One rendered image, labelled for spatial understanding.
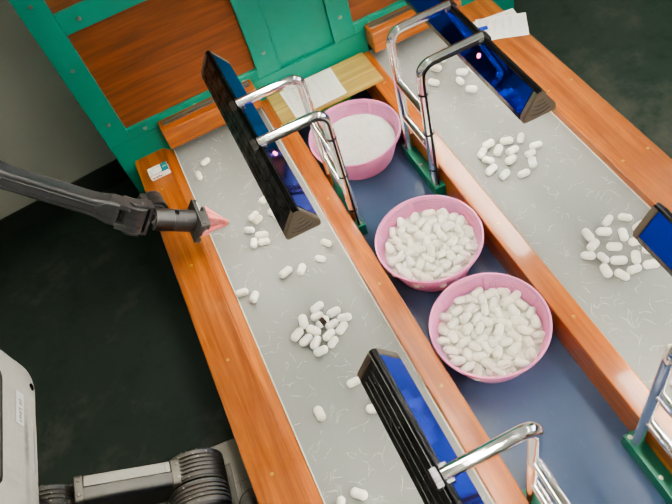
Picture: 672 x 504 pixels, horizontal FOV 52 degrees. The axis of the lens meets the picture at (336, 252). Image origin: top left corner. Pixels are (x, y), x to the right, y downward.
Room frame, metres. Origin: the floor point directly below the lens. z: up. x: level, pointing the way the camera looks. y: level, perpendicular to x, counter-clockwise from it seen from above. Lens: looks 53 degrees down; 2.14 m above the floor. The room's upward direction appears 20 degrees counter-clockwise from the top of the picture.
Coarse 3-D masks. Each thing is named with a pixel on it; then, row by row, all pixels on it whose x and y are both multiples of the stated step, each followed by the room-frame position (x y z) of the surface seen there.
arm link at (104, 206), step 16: (0, 160) 1.34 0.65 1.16; (0, 176) 1.28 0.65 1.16; (16, 176) 1.28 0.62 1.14; (32, 176) 1.29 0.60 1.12; (16, 192) 1.27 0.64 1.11; (32, 192) 1.26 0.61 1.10; (48, 192) 1.25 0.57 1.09; (64, 192) 1.25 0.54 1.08; (80, 192) 1.25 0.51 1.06; (96, 192) 1.26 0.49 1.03; (80, 208) 1.22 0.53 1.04; (96, 208) 1.22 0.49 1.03; (112, 208) 1.21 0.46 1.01; (128, 208) 1.20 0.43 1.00; (112, 224) 1.20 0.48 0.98; (128, 224) 1.19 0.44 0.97
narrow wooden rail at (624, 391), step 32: (384, 96) 1.53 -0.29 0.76; (448, 160) 1.20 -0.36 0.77; (448, 192) 1.16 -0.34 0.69; (480, 192) 1.07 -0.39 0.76; (512, 224) 0.94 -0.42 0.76; (512, 256) 0.86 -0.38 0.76; (544, 288) 0.75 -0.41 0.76; (576, 320) 0.65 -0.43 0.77; (576, 352) 0.60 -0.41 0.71; (608, 352) 0.56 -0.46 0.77; (608, 384) 0.50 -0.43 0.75; (640, 384) 0.47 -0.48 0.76
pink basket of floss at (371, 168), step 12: (336, 108) 1.55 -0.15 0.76; (348, 108) 1.55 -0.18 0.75; (360, 108) 1.54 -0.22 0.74; (372, 108) 1.52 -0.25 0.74; (384, 108) 1.49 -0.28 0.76; (336, 120) 1.54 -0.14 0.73; (396, 120) 1.42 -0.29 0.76; (396, 132) 1.40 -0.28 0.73; (312, 144) 1.45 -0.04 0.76; (384, 156) 1.31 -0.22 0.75; (348, 168) 1.31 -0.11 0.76; (360, 168) 1.31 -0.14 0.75; (372, 168) 1.31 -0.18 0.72; (384, 168) 1.34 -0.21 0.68
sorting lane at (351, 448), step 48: (192, 144) 1.65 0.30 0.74; (192, 192) 1.45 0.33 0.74; (240, 192) 1.39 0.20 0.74; (240, 240) 1.22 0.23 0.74; (288, 240) 1.16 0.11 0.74; (336, 240) 1.10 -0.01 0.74; (240, 288) 1.06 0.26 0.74; (288, 288) 1.01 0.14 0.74; (336, 288) 0.96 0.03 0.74; (288, 336) 0.88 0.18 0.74; (336, 336) 0.83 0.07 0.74; (384, 336) 0.79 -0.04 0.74; (288, 384) 0.76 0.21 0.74; (336, 384) 0.72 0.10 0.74; (336, 432) 0.61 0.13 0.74; (384, 432) 0.57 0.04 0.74; (336, 480) 0.51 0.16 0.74; (384, 480) 0.48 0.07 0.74; (480, 480) 0.41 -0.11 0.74
